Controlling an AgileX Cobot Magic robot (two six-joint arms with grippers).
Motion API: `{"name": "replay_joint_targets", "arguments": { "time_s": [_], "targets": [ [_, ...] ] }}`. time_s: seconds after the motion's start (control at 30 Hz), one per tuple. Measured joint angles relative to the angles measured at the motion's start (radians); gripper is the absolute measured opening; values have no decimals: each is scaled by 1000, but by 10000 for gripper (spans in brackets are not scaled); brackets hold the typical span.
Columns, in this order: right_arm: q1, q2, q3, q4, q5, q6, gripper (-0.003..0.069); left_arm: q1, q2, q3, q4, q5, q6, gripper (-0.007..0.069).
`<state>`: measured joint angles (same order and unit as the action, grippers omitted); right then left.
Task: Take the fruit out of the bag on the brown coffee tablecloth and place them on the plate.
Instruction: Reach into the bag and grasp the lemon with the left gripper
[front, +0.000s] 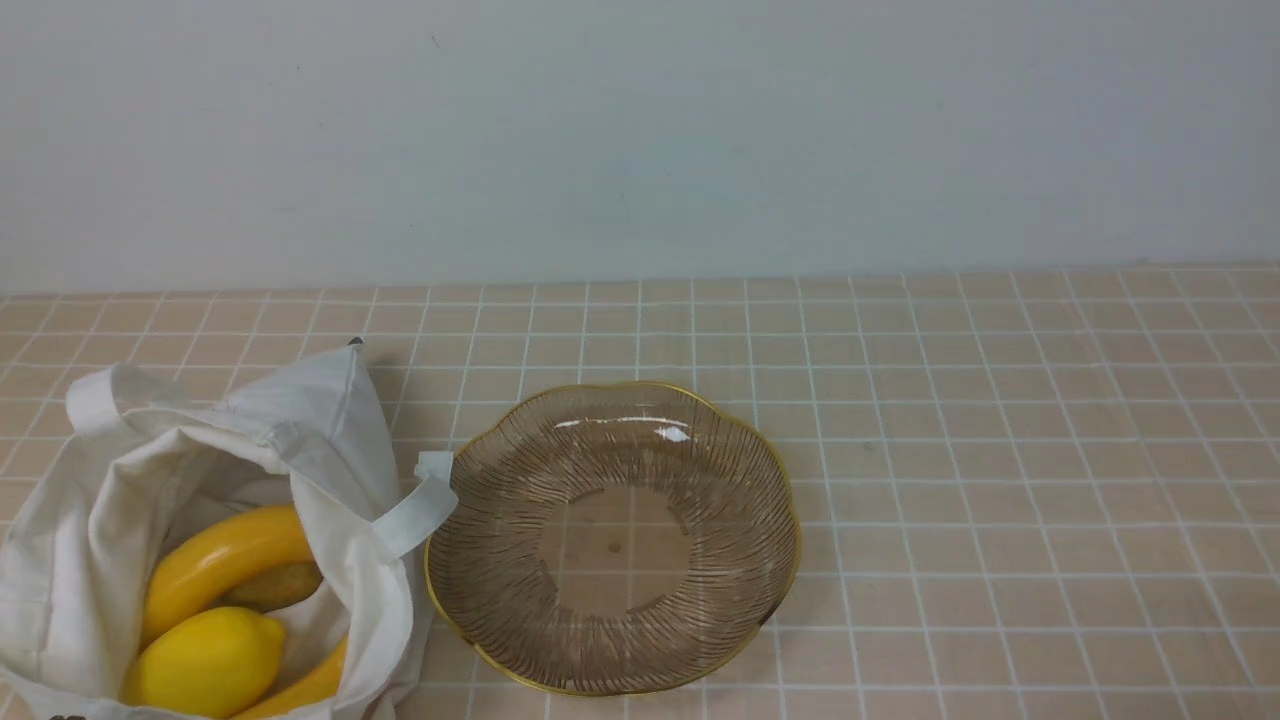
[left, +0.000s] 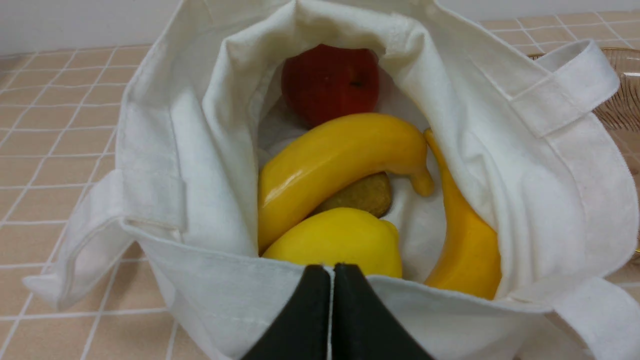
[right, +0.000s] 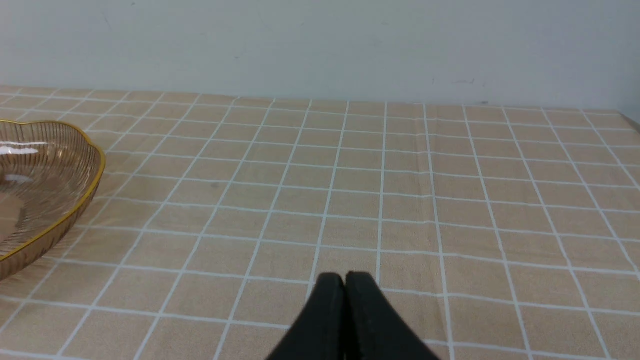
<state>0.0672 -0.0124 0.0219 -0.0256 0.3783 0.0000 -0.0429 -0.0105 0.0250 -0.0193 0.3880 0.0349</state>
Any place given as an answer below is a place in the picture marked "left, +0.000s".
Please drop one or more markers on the large yellow banana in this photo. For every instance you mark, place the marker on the large yellow banana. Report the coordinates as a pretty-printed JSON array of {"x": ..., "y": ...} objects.
[{"x": 329, "y": 158}]

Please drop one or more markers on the brown rough round fruit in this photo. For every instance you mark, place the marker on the brown rough round fruit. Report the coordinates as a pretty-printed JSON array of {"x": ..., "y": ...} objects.
[{"x": 372, "y": 194}]

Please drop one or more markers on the yellow banana at bag side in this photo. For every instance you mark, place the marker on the yellow banana at bag side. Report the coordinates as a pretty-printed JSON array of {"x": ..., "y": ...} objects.
[{"x": 470, "y": 261}]

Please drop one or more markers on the red apple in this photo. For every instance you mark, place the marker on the red apple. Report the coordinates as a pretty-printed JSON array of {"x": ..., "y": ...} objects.
[{"x": 325, "y": 83}]

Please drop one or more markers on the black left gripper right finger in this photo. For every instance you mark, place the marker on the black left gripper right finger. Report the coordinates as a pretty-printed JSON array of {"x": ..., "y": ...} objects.
[{"x": 362, "y": 327}]

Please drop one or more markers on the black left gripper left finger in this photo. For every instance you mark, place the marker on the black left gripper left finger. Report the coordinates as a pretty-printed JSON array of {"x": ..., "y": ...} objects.
[{"x": 301, "y": 329}]

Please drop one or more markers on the yellow lemon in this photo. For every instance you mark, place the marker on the yellow lemon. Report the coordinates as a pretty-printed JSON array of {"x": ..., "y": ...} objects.
[{"x": 342, "y": 236}]

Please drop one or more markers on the white cloth tote bag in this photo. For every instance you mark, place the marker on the white cloth tote bag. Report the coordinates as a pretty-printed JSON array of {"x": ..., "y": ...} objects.
[{"x": 200, "y": 116}]

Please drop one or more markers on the gold wire fruit basket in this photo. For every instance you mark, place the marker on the gold wire fruit basket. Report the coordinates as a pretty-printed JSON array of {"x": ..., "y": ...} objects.
[{"x": 619, "y": 116}]

